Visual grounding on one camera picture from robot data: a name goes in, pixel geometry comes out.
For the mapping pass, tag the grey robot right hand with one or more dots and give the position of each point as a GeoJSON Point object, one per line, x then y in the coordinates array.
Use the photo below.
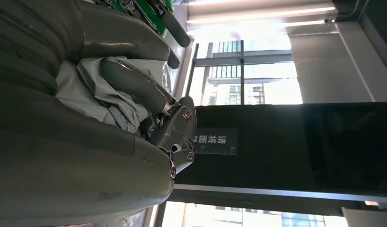
{"type": "Point", "coordinates": [71, 172]}

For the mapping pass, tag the green conveyor belt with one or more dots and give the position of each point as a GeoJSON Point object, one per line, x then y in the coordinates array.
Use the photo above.
{"type": "Point", "coordinates": [159, 28]}

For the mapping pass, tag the black scanner machine column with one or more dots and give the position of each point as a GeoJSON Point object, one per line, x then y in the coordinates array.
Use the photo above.
{"type": "Point", "coordinates": [275, 150]}

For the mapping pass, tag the dark window frame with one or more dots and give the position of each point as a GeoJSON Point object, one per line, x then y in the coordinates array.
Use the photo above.
{"type": "Point", "coordinates": [242, 78]}

